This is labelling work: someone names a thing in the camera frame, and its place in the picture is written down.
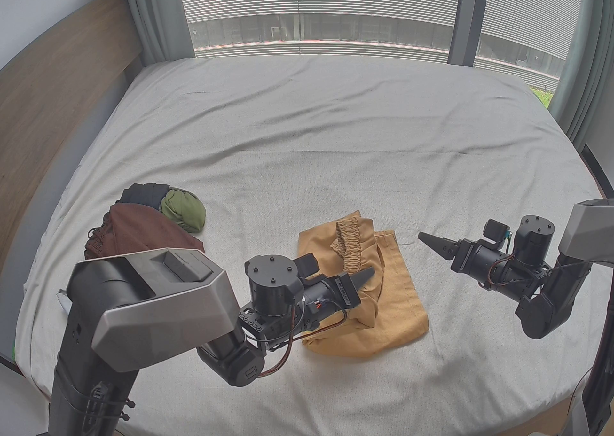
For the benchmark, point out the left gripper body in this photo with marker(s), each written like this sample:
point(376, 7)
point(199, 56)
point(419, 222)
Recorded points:
point(331, 292)

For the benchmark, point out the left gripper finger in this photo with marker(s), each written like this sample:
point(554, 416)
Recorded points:
point(363, 278)

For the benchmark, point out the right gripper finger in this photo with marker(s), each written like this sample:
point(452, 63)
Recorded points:
point(439, 243)

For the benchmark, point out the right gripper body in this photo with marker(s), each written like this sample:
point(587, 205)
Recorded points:
point(477, 256)

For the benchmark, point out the tan shorts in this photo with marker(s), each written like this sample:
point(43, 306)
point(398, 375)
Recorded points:
point(398, 290)

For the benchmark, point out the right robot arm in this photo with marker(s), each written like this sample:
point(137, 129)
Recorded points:
point(585, 232)

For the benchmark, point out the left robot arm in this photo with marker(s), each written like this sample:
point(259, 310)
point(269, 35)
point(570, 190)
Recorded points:
point(158, 300)

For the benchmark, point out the bed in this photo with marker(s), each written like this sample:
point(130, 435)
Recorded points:
point(312, 113)

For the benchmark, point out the green garment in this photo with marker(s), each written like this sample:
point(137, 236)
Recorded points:
point(184, 211)

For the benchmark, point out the brown garment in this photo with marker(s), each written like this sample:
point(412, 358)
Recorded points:
point(144, 228)

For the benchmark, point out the black garment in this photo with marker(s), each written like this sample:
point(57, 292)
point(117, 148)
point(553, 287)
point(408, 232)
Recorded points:
point(139, 194)

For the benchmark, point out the grey-green curtain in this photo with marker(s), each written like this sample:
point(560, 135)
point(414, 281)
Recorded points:
point(585, 65)
point(144, 2)

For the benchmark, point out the white garment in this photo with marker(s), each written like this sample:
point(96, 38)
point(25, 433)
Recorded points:
point(63, 302)

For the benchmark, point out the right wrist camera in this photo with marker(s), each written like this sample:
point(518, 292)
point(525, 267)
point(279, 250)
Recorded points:
point(494, 229)

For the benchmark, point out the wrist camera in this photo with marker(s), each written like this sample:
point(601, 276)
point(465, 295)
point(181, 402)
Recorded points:
point(494, 229)
point(307, 265)

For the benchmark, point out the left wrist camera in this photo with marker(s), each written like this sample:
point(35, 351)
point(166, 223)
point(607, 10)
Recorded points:
point(307, 265)

